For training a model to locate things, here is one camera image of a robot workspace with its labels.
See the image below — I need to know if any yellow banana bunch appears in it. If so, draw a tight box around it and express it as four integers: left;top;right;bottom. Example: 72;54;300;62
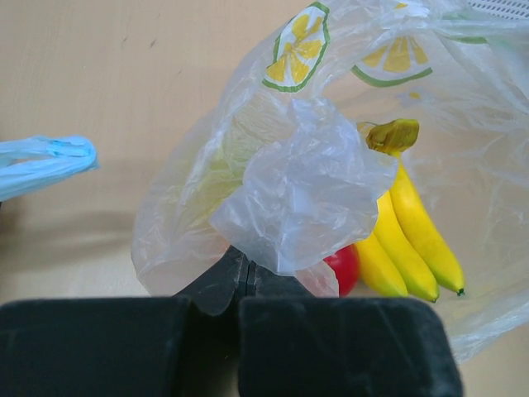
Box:
355;118;465;303

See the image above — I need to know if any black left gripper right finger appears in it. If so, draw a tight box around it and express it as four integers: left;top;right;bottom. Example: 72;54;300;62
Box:
238;261;464;396

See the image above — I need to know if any red apple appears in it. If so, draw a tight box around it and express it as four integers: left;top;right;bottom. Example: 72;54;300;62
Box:
324;244;360;297

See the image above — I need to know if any blue tied plastic bag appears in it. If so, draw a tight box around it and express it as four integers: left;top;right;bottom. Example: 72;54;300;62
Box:
1;136;99;202

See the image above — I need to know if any clear lemon-print plastic bag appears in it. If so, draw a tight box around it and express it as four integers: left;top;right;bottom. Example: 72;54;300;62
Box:
131;1;528;361

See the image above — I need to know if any white perforated plastic basket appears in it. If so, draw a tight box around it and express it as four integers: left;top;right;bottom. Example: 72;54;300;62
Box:
467;0;529;21

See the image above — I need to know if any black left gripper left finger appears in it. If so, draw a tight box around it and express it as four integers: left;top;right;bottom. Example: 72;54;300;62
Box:
1;248;247;396

